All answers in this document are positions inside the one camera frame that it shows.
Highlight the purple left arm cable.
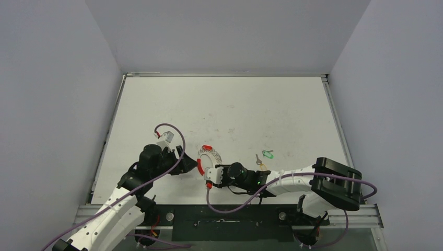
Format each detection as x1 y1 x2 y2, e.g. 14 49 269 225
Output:
41 123 193 251

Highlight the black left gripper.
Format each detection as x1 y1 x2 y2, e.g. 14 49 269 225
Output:
151 145 197 178

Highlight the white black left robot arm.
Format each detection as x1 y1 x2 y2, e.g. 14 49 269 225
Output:
52 144 198 250

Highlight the metal keyring with red grip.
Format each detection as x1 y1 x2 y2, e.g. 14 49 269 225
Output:
196 147 222 176

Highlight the aluminium table frame rail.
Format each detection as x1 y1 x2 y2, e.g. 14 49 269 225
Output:
73 74 384 230

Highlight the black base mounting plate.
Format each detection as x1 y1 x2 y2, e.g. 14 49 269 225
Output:
135 204 330 242

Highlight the key with yellow tag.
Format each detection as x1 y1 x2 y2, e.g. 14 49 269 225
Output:
255 154 268 171

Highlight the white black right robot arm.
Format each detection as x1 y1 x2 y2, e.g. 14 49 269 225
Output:
203 157 363 224

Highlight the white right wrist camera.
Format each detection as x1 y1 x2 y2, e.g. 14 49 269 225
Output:
203 167 224 189

